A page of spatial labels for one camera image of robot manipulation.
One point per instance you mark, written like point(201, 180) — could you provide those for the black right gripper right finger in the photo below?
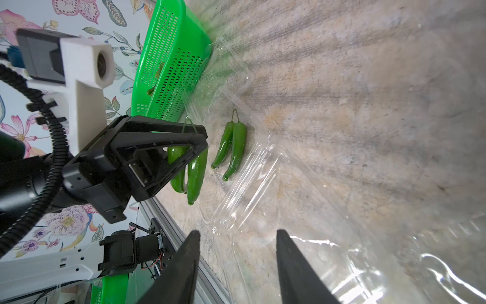
point(298, 281)

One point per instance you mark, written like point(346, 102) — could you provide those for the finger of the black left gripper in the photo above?
point(153, 151)

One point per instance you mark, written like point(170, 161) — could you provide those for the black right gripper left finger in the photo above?
point(177, 283)

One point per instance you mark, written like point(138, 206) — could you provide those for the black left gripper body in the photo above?
point(94, 177)

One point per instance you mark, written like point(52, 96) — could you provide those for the clear pepper clamshell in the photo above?
point(274, 189)

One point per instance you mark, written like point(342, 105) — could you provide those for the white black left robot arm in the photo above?
point(46, 197)

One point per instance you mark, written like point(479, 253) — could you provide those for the green plastic basket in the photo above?
point(176, 52)

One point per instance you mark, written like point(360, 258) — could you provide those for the aluminium rail frame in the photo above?
point(209, 289)

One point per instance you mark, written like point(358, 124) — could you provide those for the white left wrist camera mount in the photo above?
point(72, 72)

